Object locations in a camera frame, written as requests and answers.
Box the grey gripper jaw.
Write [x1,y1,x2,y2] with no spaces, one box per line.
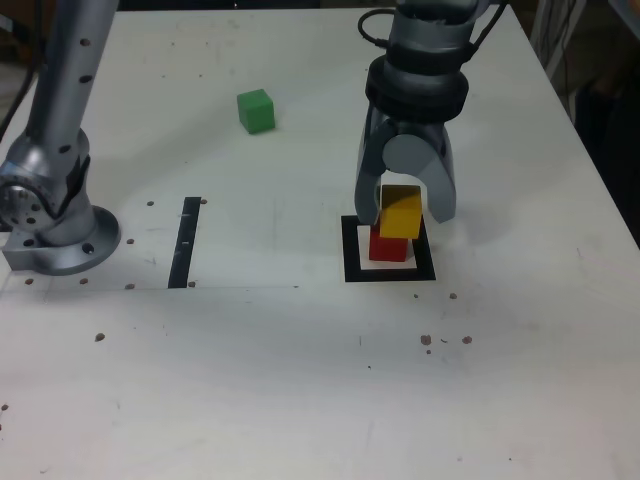
[383,133,459,225]
[354,109,397,227]

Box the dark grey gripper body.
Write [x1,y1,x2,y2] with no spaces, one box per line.
[368,106,452,147]

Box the yellow cube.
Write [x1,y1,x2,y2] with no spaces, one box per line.
[378,183,424,240]

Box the red cube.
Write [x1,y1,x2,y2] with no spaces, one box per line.
[368,223,412,263]

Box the green cube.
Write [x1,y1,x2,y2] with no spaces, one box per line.
[236,88,276,135]

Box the black tape square outline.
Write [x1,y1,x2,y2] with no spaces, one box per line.
[340,213,437,284]

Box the black tape strip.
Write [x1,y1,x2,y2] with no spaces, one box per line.
[167,196,201,290]

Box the white metal frame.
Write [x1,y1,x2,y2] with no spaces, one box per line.
[529,0,572,76]

